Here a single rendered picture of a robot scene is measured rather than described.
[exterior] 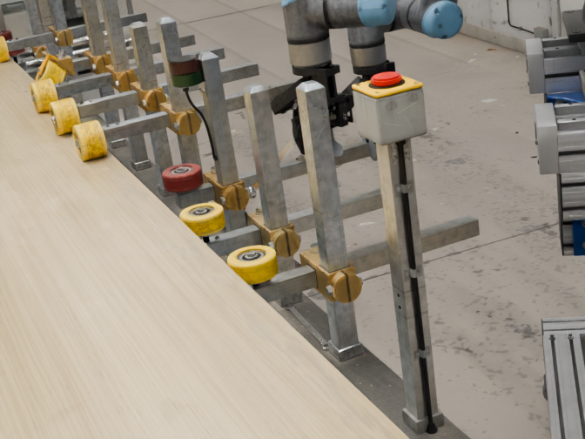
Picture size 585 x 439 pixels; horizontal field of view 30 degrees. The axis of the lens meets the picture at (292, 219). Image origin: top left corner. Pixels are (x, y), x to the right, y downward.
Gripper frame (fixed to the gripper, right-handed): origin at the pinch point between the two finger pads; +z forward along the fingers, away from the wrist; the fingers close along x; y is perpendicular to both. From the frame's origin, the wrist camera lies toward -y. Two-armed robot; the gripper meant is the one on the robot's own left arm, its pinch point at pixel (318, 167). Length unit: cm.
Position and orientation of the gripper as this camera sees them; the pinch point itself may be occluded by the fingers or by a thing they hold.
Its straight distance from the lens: 202.1
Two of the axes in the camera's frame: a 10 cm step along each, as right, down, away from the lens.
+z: 1.4, 9.2, 3.7
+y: 6.8, 1.8, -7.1
